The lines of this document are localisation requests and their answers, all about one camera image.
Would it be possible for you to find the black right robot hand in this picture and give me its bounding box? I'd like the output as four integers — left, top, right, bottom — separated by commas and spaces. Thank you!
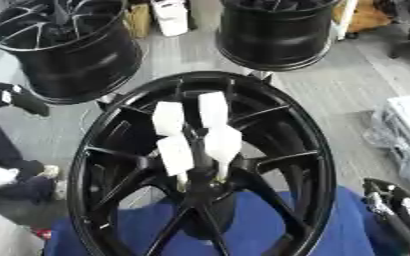
360, 177, 410, 256

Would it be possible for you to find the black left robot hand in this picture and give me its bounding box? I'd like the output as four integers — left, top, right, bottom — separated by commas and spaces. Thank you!
0, 82, 53, 118

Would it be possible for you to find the black wheel rim with spokes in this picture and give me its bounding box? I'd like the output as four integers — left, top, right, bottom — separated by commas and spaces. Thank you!
0, 0, 146, 106

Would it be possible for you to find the large black spoked wheel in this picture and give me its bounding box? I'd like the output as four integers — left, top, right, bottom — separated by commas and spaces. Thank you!
66, 70, 338, 256

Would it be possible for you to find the black wheel rim barrel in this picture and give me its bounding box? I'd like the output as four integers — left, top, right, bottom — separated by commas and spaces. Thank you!
213, 0, 344, 72

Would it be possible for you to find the person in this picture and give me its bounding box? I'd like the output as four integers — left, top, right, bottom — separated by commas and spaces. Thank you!
0, 110, 69, 205

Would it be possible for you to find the tan cardboard box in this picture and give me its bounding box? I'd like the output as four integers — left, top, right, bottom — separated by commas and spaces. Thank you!
122, 2, 155, 39

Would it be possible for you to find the white box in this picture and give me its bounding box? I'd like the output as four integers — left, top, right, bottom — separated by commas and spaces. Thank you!
149, 0, 191, 37

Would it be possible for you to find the brown paper bag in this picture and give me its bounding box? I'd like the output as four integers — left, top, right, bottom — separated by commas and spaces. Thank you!
346, 0, 396, 34

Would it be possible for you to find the white upright board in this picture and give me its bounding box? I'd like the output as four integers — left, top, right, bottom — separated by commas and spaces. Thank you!
331, 0, 361, 42

